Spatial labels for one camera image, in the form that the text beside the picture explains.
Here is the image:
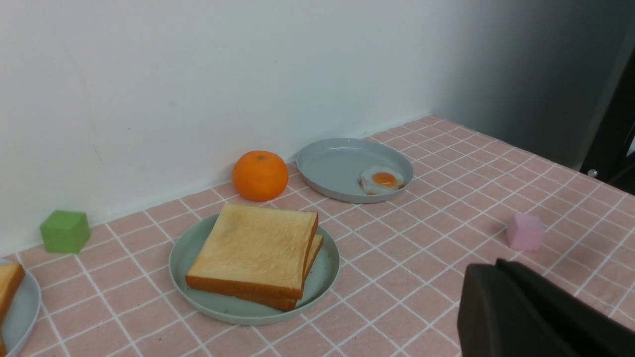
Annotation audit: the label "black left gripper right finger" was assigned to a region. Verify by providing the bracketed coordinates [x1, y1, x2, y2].
[495, 258, 635, 357]

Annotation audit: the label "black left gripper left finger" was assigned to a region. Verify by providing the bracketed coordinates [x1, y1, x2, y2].
[457, 264, 580, 357]

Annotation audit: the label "toast slice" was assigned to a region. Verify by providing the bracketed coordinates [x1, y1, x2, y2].
[185, 204, 319, 299]
[225, 235, 323, 312]
[0, 263, 25, 324]

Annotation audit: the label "pink block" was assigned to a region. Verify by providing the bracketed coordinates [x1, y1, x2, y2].
[506, 213, 546, 252]

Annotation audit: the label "dark stand at right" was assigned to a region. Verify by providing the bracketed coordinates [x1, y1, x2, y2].
[579, 52, 635, 194]

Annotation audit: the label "fried egg lower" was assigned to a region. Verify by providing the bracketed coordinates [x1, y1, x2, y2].
[358, 166, 405, 195]

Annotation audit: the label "grey-blue egg plate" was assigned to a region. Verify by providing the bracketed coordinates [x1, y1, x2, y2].
[296, 138, 414, 204]

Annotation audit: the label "teal centre plate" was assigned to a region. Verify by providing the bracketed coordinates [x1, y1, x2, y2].
[168, 215, 340, 326]

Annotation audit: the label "orange fruit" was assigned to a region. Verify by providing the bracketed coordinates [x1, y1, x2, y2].
[232, 151, 289, 202]

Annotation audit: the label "green cube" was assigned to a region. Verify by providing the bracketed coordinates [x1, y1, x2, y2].
[39, 210, 91, 254]

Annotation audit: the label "blue bread plate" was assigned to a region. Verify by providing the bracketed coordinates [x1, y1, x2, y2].
[1, 258, 42, 357]

